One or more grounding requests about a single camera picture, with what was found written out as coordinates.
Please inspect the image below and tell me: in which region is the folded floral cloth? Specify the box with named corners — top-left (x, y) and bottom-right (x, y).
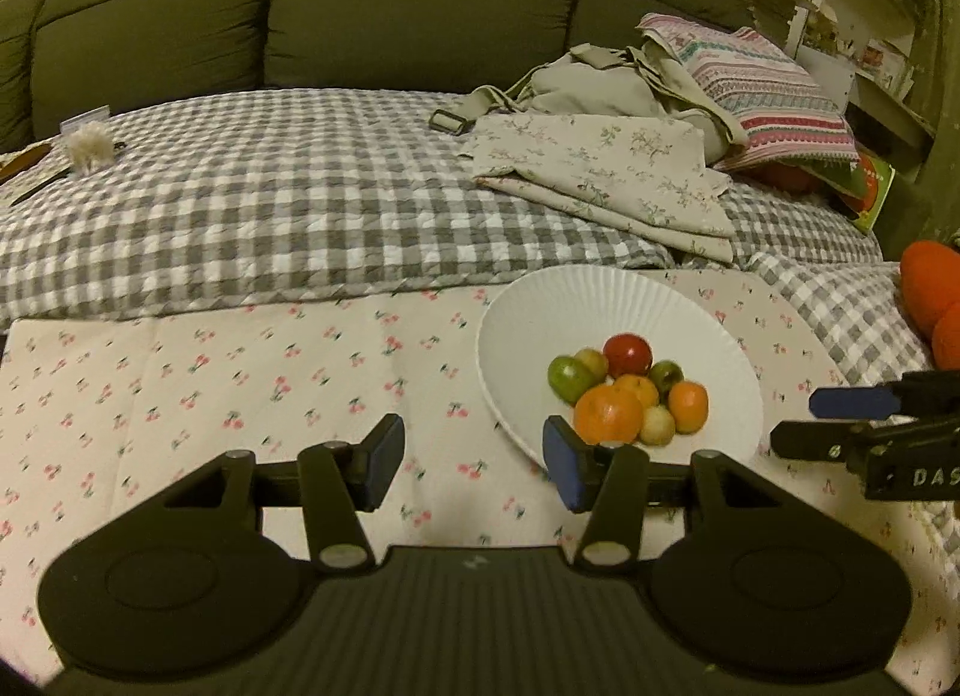
top-left (459, 112), bottom-right (736, 266)

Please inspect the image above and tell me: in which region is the grey checkered blanket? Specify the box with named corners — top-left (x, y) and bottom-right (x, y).
top-left (0, 88), bottom-right (938, 367)

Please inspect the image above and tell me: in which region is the orange cushion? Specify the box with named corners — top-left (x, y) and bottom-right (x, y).
top-left (757, 163), bottom-right (826, 196)

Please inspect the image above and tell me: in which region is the small orange tangerine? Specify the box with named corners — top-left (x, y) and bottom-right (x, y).
top-left (611, 375), bottom-right (661, 408)

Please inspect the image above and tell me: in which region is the green sofa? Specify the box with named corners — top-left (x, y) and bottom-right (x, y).
top-left (0, 0), bottom-right (766, 142)

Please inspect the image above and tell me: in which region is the orange plush toy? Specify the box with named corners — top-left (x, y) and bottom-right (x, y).
top-left (900, 240), bottom-right (960, 367)

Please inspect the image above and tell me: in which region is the large orange tangerine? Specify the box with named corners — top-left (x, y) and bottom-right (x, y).
top-left (574, 382), bottom-right (644, 446)

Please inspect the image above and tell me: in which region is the medium orange tangerine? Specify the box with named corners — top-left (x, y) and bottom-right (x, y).
top-left (667, 380), bottom-right (710, 434)

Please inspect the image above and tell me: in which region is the beige canvas bag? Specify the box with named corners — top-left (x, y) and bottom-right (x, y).
top-left (431, 43), bottom-right (751, 149)

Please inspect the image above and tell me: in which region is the white fluffy ball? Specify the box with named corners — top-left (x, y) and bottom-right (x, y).
top-left (64, 126), bottom-right (113, 176)

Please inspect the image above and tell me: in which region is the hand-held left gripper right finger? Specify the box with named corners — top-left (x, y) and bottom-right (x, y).
top-left (541, 415), bottom-right (796, 569)

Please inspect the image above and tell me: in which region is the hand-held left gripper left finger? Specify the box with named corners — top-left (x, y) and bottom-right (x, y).
top-left (161, 412), bottom-right (407, 571)

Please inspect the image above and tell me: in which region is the pale yellow jujube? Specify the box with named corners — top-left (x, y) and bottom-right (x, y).
top-left (639, 405), bottom-right (677, 447)

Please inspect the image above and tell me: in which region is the cherry print cloth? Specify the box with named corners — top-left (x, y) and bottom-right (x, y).
top-left (0, 268), bottom-right (960, 667)

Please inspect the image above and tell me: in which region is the red tomato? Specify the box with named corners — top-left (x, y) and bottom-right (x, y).
top-left (604, 333), bottom-right (653, 379)

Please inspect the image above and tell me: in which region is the white bookshelf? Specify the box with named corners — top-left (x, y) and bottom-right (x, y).
top-left (795, 0), bottom-right (960, 164)

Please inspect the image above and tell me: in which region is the green and orange book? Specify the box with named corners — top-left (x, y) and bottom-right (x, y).
top-left (829, 156), bottom-right (897, 236)

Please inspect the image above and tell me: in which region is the striped pink pillow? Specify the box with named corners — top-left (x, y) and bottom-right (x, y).
top-left (637, 13), bottom-right (860, 172)

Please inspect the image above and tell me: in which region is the clear plastic box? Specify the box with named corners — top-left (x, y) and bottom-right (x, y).
top-left (61, 107), bottom-right (110, 138)

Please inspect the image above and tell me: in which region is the white ribbed plate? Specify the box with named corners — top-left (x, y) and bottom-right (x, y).
top-left (476, 267), bottom-right (764, 468)

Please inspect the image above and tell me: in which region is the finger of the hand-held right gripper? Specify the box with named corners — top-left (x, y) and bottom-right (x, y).
top-left (771, 420), bottom-right (875, 463)
top-left (810, 370), bottom-right (960, 421)

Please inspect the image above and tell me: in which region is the bright green jujube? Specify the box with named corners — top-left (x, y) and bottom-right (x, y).
top-left (547, 355), bottom-right (597, 401)

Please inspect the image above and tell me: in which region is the brown wooden item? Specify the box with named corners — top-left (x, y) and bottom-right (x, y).
top-left (0, 145), bottom-right (53, 183)

